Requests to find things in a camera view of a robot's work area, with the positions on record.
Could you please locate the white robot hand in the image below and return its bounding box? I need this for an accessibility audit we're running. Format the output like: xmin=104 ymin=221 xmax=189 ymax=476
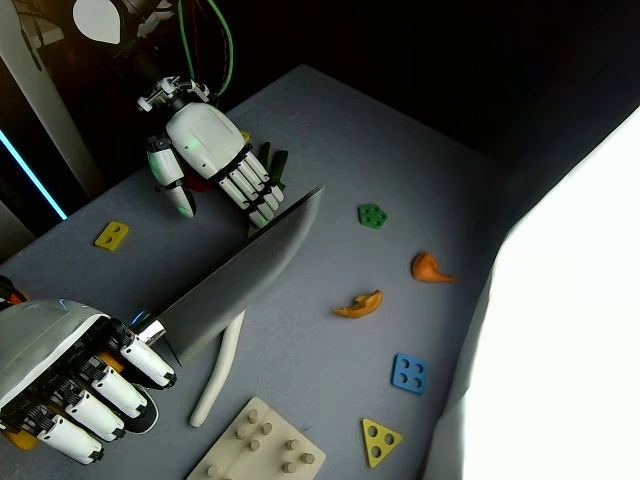
xmin=0 ymin=298 xmax=179 ymax=466
xmin=145 ymin=102 xmax=286 ymax=229

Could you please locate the large steel kitchen knife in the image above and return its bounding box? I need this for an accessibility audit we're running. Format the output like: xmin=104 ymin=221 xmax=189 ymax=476
xmin=2 ymin=184 xmax=326 ymax=451

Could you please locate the long leek stalk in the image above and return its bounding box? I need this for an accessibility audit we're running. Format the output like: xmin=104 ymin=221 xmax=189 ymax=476
xmin=188 ymin=130 xmax=290 ymax=429

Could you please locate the yellow two-hole rectangle block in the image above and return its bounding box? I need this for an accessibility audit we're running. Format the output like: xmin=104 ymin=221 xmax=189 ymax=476
xmin=94 ymin=220 xmax=131 ymax=253

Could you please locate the cyan light strip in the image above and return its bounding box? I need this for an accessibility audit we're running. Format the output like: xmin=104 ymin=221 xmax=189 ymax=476
xmin=0 ymin=128 xmax=69 ymax=221

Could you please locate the green pentagon block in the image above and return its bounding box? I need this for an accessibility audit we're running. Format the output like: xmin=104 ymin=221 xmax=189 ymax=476
xmin=357 ymin=203 xmax=389 ymax=231

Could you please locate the orange curved toy pastry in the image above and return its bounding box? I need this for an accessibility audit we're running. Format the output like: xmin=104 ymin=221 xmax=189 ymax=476
xmin=332 ymin=289 xmax=385 ymax=320

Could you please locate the wooden peg board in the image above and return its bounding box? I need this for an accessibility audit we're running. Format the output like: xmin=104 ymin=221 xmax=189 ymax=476
xmin=185 ymin=396 xmax=327 ymax=480

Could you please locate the orange toy chicken leg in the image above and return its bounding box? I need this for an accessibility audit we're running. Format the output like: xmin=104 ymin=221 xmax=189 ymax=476
xmin=411 ymin=251 xmax=459 ymax=285

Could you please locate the grey table cloth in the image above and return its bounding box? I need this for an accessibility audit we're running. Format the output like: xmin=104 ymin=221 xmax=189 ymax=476
xmin=0 ymin=63 xmax=501 ymax=480

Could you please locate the blue four-hole square block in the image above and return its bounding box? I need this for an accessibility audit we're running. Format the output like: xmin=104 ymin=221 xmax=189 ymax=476
xmin=390 ymin=352 xmax=430 ymax=396

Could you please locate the yellow three-hole triangle block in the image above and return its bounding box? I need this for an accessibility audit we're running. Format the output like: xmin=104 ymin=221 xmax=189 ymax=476
xmin=361 ymin=417 xmax=404 ymax=469

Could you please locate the green cable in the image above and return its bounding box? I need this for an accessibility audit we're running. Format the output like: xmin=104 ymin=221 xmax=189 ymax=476
xmin=178 ymin=0 xmax=235 ymax=97

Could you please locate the white upright post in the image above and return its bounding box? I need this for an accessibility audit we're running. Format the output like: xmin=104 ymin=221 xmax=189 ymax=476
xmin=0 ymin=0 xmax=104 ymax=199

